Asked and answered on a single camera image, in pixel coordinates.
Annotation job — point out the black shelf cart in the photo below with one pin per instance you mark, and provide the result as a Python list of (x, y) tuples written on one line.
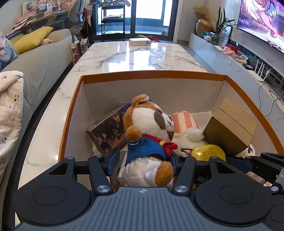
[(113, 20)]

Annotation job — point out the wall television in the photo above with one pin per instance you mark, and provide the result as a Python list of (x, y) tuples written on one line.
[(259, 20)]

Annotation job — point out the dark printed card box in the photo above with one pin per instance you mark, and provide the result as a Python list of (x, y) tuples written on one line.
[(106, 131)]

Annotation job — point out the white marble tv cabinet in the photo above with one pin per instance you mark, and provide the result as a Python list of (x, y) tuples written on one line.
[(217, 64)]

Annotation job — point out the yellow pillow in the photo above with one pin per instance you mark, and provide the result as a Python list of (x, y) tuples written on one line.
[(33, 38)]

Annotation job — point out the small brown cardboard box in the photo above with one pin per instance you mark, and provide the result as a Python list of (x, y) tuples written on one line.
[(228, 131)]

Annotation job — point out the grey study desk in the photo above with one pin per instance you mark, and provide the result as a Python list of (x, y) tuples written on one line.
[(51, 17)]

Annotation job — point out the white printed blanket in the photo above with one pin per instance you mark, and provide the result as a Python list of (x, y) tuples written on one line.
[(11, 111)]

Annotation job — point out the blue floral pillow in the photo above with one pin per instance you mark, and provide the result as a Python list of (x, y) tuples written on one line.
[(6, 53)]

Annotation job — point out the yellow pear toy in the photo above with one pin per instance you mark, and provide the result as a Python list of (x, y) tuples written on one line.
[(208, 152)]

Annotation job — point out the white crochet toy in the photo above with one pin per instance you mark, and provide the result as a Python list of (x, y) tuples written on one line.
[(248, 152)]

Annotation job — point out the grey sofa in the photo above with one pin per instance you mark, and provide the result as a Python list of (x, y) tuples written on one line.
[(44, 60)]

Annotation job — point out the red toy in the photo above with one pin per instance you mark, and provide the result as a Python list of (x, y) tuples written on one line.
[(154, 38)]

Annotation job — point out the red box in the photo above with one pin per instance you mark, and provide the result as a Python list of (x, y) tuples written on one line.
[(238, 51)]

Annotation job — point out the glass sliding door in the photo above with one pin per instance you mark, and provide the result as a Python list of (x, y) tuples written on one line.
[(150, 17)]

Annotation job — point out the green leafy plant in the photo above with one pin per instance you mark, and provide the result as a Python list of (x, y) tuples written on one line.
[(221, 24)]

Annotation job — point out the small pink plush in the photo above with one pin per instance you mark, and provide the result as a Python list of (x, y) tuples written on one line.
[(46, 41)]

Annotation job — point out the brown plush dog sailor outfit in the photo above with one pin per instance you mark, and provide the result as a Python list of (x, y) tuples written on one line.
[(144, 117)]

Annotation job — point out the dark glass vase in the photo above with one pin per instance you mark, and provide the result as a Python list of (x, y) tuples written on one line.
[(214, 40)]

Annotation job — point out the white router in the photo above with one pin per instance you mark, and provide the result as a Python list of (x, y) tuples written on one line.
[(255, 75)]

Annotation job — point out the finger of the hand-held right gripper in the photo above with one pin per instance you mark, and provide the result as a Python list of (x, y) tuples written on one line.
[(239, 165), (266, 160)]

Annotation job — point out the dried flowers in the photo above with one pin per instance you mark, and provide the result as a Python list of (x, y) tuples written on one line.
[(200, 12)]

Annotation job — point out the white plush dog striped hat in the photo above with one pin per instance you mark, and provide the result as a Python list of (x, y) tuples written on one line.
[(184, 122)]

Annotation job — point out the flat white box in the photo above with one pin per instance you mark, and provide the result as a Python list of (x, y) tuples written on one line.
[(139, 41)]

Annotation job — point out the grey desk chair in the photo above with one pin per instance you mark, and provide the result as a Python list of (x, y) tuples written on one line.
[(76, 13)]

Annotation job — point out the pink object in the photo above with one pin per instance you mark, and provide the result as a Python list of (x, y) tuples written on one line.
[(229, 51)]

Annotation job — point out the printed shopping bag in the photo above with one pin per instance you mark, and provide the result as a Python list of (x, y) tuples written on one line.
[(78, 51)]

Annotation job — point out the small white device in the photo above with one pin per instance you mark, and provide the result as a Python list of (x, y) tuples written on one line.
[(243, 58)]

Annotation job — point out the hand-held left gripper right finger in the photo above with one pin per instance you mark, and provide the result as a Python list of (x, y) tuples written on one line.
[(175, 163)]

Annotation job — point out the orange cardboard box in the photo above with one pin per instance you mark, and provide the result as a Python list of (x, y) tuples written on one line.
[(155, 93)]

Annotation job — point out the pile of books and boxes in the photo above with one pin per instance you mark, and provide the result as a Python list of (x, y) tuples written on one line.
[(40, 10)]

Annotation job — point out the brown round vase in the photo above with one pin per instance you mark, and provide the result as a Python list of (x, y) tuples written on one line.
[(204, 26)]

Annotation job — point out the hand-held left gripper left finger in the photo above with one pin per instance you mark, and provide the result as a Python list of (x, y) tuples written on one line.
[(113, 161)]

